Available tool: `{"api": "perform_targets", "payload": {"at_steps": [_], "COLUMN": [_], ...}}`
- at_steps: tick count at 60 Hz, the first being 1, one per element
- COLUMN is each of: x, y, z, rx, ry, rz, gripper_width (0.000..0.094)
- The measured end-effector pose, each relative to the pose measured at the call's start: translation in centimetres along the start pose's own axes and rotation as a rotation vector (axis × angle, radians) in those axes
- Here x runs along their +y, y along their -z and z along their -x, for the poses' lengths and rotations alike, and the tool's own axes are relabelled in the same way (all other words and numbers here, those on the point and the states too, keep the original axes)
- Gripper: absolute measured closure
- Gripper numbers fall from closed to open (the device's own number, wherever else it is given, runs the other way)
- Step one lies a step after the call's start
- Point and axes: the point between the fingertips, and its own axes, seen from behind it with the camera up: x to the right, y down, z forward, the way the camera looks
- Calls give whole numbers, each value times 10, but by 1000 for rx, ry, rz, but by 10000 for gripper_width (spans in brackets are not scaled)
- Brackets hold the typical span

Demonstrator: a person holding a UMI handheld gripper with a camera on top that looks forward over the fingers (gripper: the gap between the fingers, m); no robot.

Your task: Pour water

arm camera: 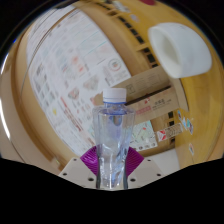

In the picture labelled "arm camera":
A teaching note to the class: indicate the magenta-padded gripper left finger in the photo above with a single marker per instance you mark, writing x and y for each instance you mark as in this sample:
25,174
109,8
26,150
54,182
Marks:
78,170

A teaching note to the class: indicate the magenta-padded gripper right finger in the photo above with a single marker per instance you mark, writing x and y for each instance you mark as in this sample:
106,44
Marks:
143,170

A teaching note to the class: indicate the clear plastic water bottle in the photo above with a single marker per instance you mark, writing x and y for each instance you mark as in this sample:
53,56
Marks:
113,133

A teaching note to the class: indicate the small colourful card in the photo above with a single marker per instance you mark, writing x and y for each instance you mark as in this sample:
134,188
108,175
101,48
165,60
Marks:
188,125
191,149

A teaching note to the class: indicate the brown cardboard box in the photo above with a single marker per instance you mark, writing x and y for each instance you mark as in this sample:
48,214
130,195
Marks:
153,96

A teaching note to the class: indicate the white cup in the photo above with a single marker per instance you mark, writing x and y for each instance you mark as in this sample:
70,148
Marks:
186,50

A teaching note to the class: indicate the flat round red coaster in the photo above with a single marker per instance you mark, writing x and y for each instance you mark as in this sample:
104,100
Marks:
147,1

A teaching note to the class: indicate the large printed wall poster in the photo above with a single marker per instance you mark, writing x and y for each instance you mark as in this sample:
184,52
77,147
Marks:
66,76

